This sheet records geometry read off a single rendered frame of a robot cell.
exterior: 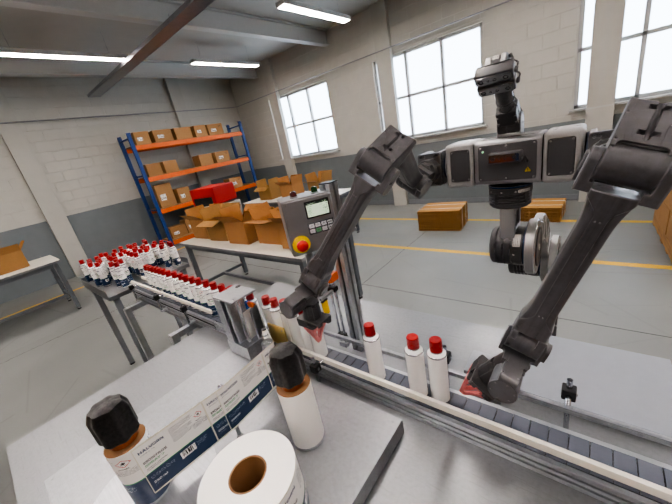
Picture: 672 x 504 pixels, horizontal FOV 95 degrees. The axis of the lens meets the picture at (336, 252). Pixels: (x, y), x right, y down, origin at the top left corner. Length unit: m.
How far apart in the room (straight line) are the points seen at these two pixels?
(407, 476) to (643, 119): 0.85
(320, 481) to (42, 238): 7.69
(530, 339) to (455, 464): 0.38
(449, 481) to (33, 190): 7.90
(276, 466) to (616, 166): 0.80
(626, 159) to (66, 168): 8.24
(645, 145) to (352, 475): 0.85
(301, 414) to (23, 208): 7.64
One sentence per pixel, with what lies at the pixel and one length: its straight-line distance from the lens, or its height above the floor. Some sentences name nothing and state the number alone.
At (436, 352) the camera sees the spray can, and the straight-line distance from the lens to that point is 0.90.
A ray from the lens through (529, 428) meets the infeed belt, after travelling 1.00.
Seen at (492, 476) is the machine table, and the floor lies 0.83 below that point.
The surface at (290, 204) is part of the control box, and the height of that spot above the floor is 1.46.
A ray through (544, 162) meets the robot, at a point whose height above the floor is 1.44.
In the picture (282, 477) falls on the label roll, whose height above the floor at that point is 1.02.
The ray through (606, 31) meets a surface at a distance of 5.94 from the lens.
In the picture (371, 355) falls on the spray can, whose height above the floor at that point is 0.99.
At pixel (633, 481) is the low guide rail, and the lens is 0.93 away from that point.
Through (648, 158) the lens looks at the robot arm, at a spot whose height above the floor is 1.52.
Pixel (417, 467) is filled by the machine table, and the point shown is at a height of 0.83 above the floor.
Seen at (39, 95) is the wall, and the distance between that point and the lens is 8.50.
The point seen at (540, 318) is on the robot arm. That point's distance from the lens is 0.73.
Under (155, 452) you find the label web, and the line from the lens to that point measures 0.98.
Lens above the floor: 1.63
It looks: 20 degrees down
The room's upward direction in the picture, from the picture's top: 12 degrees counter-clockwise
